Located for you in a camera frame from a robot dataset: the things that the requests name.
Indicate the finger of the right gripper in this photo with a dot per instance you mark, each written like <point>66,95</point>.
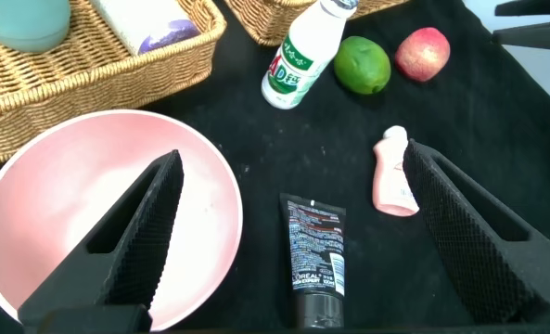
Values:
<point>534,36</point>
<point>534,7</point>

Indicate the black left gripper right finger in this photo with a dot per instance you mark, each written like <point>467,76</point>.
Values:
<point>478,250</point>

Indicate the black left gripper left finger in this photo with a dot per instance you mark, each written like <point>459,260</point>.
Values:
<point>131,241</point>

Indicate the pink lotion bottle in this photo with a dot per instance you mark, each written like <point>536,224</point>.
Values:
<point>388,185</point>

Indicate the red peach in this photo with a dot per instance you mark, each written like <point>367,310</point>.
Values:
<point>422,53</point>

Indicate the green lime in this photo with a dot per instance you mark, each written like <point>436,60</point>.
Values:
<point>361,65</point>

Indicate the white milk drink bottle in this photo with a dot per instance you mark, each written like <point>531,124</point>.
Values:
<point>302,51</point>

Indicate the pink bowl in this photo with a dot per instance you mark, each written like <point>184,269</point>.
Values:
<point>70,162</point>

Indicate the black tablecloth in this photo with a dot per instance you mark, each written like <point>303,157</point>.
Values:
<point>265,153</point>

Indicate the black cosmetic tube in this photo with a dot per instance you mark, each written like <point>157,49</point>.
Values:
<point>314,246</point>

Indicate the white bottle with purple base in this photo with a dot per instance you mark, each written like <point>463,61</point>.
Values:
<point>140,18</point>

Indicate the teal plastic cup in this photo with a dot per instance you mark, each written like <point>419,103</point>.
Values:
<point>24,23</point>

